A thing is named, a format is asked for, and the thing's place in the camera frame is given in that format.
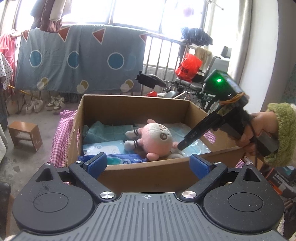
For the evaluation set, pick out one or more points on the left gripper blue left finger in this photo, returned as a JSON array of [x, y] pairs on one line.
[[95, 164]]

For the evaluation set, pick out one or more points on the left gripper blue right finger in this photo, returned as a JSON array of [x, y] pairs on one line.
[[199, 166]]

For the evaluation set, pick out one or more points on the dark blue wipes pack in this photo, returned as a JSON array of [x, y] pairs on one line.
[[117, 159]]

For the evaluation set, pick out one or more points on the blue face mask pack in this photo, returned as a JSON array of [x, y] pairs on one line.
[[113, 147]]

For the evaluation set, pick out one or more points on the teal towel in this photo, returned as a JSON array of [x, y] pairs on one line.
[[98, 133]]

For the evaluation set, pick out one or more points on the pink round plush toy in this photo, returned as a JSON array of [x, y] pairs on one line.
[[154, 138]]

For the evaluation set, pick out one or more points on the green cuff white sleeve forearm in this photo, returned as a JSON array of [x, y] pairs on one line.
[[285, 155]]

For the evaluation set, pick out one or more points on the person right hand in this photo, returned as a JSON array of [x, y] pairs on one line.
[[263, 121]]

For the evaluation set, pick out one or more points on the pink checkered tablecloth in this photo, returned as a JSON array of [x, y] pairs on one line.
[[61, 138]]

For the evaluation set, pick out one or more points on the black wheelchair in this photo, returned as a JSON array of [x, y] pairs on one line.
[[194, 90]]

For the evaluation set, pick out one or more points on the brown cardboard box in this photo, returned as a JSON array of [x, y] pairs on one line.
[[165, 174]]

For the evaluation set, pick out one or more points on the red plastic bag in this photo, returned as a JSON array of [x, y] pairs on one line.
[[189, 67]]

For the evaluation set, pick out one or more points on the white sneakers pair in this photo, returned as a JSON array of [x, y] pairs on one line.
[[56, 104], [34, 106]]

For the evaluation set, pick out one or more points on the orange black product box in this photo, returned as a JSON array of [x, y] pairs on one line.
[[282, 179]]

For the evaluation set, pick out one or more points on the red bag on floor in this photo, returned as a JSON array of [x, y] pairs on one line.
[[152, 94]]

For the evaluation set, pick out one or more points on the small brown wooden stool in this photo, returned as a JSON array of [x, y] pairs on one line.
[[23, 131]]

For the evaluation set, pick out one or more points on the blue patterned hanging blanket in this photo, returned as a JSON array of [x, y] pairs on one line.
[[83, 59]]

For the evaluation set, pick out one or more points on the polka dot white cloth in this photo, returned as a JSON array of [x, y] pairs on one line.
[[6, 72]]

